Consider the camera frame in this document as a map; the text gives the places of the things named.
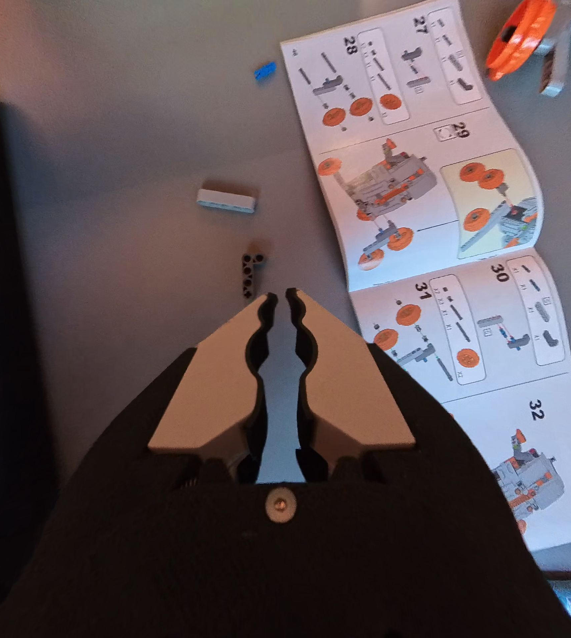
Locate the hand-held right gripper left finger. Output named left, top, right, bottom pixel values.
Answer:
left=146, top=292, right=279, bottom=483

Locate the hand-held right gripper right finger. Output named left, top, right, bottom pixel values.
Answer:
left=285, top=287, right=417, bottom=483

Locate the black angled connector piece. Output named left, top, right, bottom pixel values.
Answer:
left=241, top=252, right=265, bottom=300

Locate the grey building beam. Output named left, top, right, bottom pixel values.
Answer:
left=197, top=187, right=257, bottom=214

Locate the grey desk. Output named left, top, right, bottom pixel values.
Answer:
left=0, top=0, right=571, bottom=584

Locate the open white instruction booklet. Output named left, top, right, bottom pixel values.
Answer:
left=280, top=0, right=571, bottom=553

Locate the grey orange toy robot model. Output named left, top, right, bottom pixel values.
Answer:
left=485, top=0, right=571, bottom=98

